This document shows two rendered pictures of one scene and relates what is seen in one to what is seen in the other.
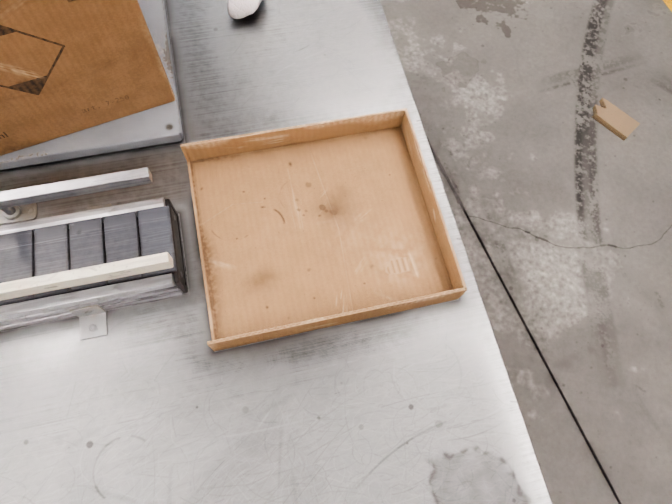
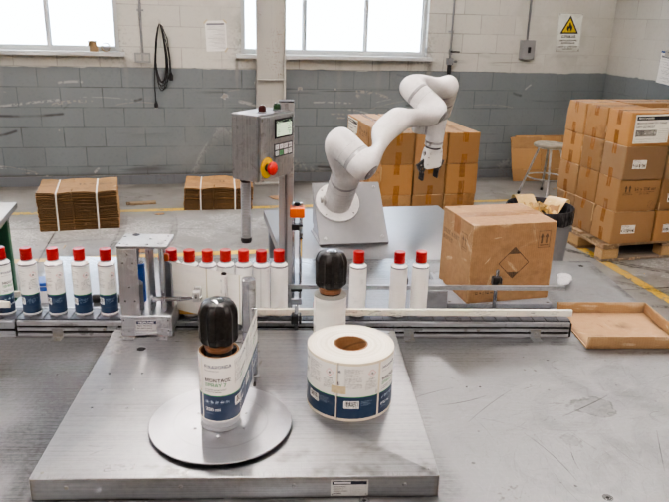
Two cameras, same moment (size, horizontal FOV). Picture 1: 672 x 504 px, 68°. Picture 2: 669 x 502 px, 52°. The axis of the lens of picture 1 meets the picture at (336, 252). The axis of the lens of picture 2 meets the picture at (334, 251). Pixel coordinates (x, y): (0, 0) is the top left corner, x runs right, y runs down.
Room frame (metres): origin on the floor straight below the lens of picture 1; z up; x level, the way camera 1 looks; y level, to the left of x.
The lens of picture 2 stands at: (-1.89, 0.34, 1.74)
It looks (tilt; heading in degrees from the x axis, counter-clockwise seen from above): 19 degrees down; 16
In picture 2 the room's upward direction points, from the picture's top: 2 degrees clockwise
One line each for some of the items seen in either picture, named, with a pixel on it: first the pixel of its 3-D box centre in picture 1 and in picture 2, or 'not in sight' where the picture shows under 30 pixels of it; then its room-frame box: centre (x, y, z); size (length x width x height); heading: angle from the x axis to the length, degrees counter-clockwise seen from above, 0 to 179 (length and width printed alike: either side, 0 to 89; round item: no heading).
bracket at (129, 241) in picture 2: not in sight; (145, 240); (-0.31, 1.33, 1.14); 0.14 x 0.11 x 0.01; 110
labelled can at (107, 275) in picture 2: not in sight; (108, 281); (-0.26, 1.50, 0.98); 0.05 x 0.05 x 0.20
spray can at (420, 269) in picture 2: not in sight; (419, 283); (0.05, 0.63, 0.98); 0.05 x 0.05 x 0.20
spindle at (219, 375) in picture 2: not in sight; (219, 362); (-0.70, 0.93, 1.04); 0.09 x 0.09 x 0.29
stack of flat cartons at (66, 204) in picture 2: not in sight; (80, 203); (3.00, 4.03, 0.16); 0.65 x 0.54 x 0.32; 123
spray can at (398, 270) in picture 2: not in sight; (398, 283); (0.02, 0.69, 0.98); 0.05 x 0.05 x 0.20
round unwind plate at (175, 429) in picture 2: not in sight; (221, 422); (-0.70, 0.93, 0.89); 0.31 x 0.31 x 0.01
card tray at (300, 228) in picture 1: (317, 220); (617, 324); (0.26, 0.03, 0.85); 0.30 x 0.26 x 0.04; 110
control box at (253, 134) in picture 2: not in sight; (264, 143); (-0.03, 1.10, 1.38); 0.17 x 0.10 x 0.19; 165
